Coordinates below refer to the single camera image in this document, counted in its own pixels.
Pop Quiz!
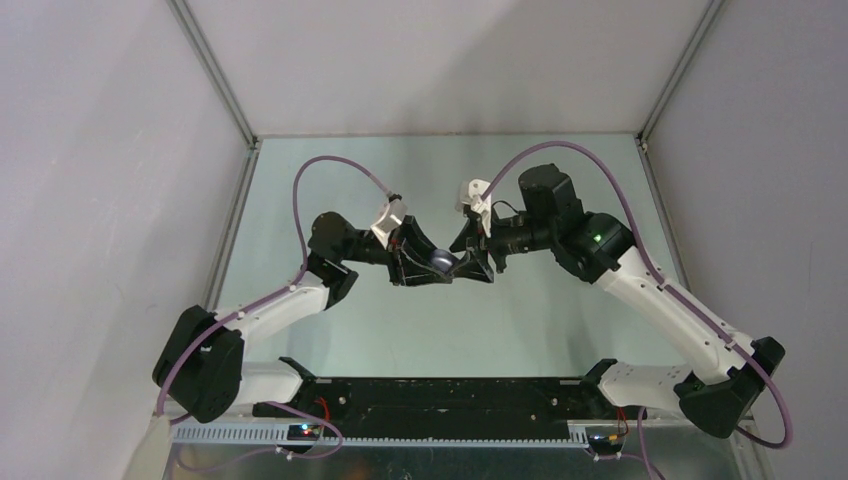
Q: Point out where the controller board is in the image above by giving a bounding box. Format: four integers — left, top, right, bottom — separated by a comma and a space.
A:
286, 424, 324, 442
587, 434, 625, 458

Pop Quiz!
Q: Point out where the right controller board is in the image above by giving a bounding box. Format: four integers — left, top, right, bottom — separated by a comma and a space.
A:
587, 434, 625, 458

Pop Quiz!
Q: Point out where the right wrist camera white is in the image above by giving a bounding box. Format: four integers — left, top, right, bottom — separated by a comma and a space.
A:
455, 179, 492, 237

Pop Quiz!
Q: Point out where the lavender earbud charging case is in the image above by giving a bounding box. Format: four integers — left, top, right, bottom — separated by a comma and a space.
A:
429, 248, 458, 274

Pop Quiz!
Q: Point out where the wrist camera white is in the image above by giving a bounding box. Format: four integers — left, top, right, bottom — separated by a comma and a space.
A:
370, 194, 408, 249
455, 179, 492, 237

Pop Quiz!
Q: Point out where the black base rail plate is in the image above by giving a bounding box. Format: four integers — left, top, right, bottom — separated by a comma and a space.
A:
289, 377, 638, 440

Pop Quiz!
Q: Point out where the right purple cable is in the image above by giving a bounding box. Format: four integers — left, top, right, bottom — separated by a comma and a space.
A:
480, 140, 794, 450

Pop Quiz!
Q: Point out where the grey slotted cable duct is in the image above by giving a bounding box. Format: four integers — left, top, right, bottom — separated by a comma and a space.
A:
172, 422, 588, 448

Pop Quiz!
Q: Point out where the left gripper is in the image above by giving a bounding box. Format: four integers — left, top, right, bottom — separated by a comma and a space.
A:
340, 215, 453, 288

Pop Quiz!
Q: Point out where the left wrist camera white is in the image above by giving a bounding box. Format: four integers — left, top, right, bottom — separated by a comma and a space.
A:
370, 194, 408, 249

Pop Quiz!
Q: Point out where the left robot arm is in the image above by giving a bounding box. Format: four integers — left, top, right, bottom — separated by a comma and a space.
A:
152, 212, 459, 423

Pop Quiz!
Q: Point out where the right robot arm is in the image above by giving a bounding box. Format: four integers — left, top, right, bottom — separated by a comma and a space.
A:
450, 164, 785, 438

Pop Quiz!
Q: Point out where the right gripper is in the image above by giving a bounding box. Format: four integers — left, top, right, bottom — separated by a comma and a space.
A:
447, 206, 557, 283

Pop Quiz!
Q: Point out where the left controller board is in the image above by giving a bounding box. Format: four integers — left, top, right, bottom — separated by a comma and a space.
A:
286, 424, 324, 442

